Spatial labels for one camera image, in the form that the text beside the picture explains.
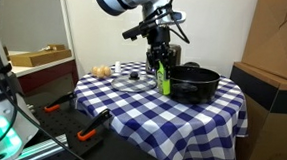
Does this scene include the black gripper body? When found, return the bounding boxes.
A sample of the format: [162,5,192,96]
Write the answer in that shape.
[146,24,175,61]

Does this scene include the green olive oil bottle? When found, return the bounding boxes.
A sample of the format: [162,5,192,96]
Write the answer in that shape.
[155,60,174,97]

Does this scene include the small white plastic bottle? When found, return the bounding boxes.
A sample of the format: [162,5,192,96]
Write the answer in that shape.
[114,60,123,74]

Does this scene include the glass pot lid black knob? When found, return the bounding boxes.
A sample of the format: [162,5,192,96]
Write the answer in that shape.
[110,69,159,95]

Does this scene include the black cooking pot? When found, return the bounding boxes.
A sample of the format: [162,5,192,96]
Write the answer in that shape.
[166,64,221,107]

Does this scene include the pack of brown eggs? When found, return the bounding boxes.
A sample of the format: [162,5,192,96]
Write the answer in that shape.
[90,64,113,80]

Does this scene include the blue white checked tablecloth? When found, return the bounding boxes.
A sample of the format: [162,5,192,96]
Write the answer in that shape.
[69,57,252,160]

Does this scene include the white desk with red front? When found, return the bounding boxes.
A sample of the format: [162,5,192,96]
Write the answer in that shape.
[1,50,82,99]

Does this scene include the large brown cardboard box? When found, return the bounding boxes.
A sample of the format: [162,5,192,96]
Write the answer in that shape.
[240,0,287,83]

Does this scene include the flat brown wooden box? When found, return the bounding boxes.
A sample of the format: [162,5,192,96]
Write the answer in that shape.
[8,40,74,71]

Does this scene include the black perforated breadboard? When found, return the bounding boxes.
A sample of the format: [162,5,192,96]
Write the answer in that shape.
[25,94,116,157]

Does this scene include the grey partition panel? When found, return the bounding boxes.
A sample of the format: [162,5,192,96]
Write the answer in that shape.
[0,0,78,60]

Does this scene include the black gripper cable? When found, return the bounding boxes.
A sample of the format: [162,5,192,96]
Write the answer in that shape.
[165,0,193,45]

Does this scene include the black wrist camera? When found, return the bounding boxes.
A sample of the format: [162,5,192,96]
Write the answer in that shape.
[121,19,156,43]

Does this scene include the black clamp with orange handle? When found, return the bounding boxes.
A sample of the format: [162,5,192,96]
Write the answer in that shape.
[76,106,114,144]
[43,89,78,115]

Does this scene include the aluminium profile rail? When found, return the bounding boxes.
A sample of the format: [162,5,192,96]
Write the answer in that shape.
[10,130,72,160]

